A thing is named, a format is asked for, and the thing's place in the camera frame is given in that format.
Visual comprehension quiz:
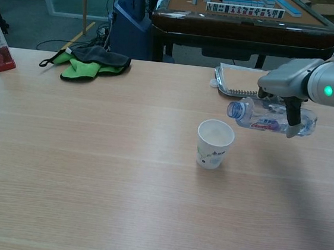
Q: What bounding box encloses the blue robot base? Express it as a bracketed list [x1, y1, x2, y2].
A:
[105, 0, 157, 61]

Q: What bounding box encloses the face-up mahjong tile row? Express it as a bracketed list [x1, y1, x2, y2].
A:
[205, 0, 286, 20]

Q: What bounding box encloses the white power strip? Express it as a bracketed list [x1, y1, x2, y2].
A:
[97, 27, 111, 41]

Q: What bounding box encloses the dark wooden mahjong table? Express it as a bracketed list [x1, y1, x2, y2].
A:
[146, 0, 334, 81]

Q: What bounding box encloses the grey and green cloth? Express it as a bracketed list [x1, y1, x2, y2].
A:
[37, 39, 133, 88]

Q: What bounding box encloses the brown spiral notebook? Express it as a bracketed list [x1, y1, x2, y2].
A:
[219, 64, 266, 99]

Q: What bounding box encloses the metal tray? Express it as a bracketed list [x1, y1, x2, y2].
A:
[211, 61, 271, 103]

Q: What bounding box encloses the wooden pole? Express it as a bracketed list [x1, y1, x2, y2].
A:
[76, 0, 90, 36]

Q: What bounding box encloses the white paper cup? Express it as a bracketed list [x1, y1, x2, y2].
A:
[193, 117, 237, 172]

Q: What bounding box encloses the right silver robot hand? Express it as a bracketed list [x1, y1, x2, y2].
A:
[251, 52, 326, 142]

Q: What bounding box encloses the transparent plastic water bottle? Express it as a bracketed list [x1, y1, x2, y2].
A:
[225, 94, 320, 138]

